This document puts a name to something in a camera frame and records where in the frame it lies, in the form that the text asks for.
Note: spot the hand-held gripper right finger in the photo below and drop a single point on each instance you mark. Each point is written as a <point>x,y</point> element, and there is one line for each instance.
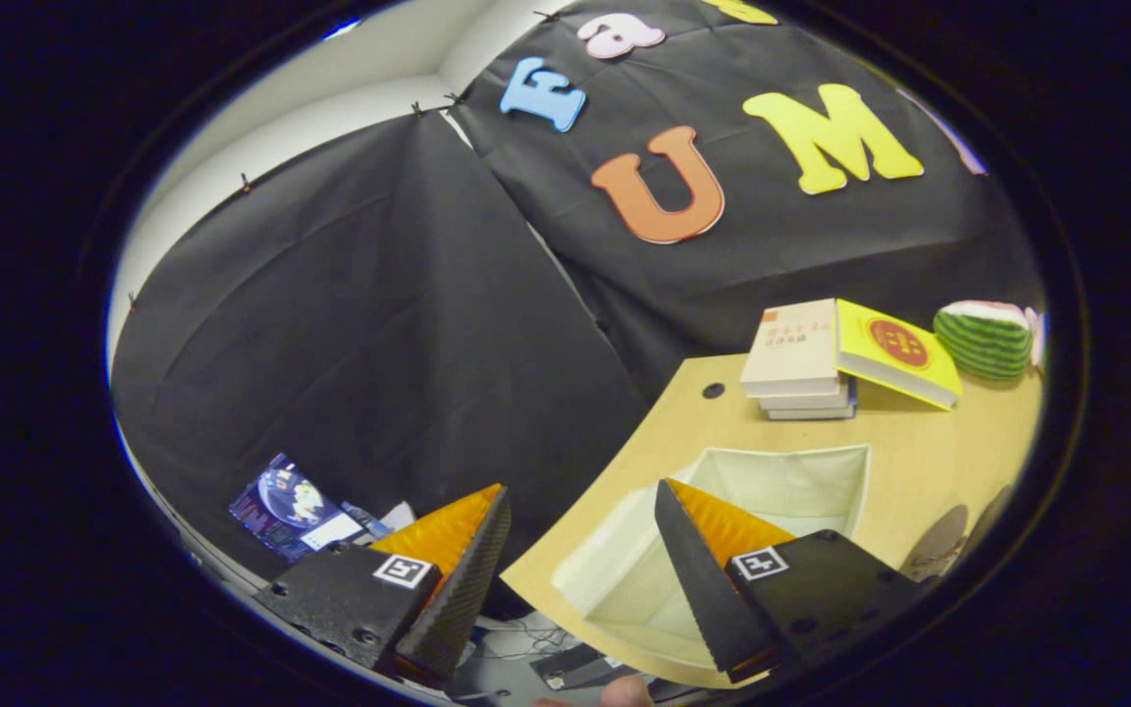
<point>698,579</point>

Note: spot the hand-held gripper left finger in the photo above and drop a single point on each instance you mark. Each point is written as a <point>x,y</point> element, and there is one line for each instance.
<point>457,589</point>

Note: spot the foldable fabric storage box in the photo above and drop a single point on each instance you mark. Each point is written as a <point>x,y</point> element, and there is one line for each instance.
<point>791,491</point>

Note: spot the white paper sheet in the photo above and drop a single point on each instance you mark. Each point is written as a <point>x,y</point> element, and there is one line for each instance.
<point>397,517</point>

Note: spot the dark flat device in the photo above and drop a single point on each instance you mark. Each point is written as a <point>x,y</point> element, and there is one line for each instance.
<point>580,668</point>

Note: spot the blue printed packet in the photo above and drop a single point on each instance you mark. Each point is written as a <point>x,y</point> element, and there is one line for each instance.
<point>286,506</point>

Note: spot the blue cover book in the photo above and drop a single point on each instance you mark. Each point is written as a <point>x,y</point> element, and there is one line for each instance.
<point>816,413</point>

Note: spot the white cover book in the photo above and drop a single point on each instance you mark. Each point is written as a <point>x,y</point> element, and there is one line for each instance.
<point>806,401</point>

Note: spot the beige cover book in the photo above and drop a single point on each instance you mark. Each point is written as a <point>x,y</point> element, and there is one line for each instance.
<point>791,344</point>

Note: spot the yellow book with red oval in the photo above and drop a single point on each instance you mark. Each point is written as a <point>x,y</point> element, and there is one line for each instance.
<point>894,346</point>

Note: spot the watermelon slice plush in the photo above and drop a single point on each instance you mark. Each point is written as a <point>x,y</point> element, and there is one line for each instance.
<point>983,344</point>

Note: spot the green and pink plush toy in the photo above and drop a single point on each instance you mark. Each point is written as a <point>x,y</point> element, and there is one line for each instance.
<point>1037,339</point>

